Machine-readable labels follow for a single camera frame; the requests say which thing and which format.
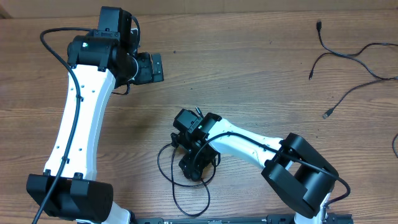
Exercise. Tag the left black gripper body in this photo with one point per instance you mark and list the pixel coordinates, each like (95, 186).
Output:
(145, 74)

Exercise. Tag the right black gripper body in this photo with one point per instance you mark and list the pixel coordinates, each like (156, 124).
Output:
(204, 160)

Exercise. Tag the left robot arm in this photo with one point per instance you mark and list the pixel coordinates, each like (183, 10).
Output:
(99, 61)

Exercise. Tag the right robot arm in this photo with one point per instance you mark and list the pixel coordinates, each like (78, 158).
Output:
(299, 175)

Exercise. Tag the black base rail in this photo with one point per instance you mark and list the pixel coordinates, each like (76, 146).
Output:
(270, 219)

